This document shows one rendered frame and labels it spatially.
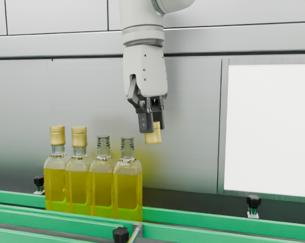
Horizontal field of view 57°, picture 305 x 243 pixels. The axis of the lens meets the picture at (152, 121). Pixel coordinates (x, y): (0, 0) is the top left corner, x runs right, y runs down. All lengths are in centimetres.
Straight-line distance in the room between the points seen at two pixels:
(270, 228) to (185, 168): 23
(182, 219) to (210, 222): 6
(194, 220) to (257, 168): 20
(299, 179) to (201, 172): 23
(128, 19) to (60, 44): 32
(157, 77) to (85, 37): 30
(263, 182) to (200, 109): 24
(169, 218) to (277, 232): 24
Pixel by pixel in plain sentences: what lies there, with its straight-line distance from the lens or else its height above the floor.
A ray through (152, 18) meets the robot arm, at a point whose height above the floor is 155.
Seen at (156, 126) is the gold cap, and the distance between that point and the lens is 57.
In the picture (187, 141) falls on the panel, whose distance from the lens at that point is 72.
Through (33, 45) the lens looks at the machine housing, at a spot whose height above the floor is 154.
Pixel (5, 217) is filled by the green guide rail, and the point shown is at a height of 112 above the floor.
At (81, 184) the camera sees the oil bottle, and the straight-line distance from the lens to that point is 67.
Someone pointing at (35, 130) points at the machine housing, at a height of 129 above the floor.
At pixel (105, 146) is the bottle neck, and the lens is 64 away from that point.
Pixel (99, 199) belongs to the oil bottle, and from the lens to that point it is 67.
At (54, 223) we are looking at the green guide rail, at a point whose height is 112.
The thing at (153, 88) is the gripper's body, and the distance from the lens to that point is 55.
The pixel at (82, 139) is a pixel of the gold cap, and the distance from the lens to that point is 66.
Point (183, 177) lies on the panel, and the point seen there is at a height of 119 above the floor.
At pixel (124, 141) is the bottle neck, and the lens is 62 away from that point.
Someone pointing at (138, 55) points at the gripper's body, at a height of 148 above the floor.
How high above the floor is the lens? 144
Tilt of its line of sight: 8 degrees down
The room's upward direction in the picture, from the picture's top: straight up
